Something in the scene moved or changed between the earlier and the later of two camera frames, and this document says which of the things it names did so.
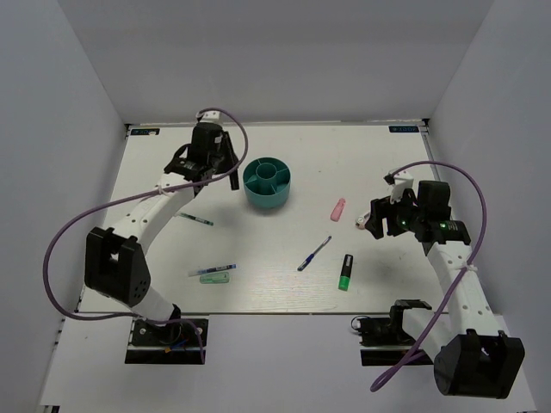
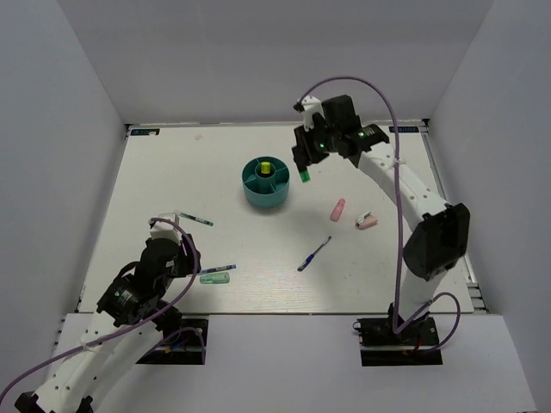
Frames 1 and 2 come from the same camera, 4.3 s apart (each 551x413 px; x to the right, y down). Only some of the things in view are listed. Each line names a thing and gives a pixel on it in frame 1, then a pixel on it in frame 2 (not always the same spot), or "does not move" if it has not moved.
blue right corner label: [404, 128] does not move
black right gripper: [381, 208] → [305, 155]
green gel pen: [191, 217] does not move
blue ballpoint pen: [310, 257] does not move
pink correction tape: [360, 222] does not move
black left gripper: [227, 142] → [188, 260]
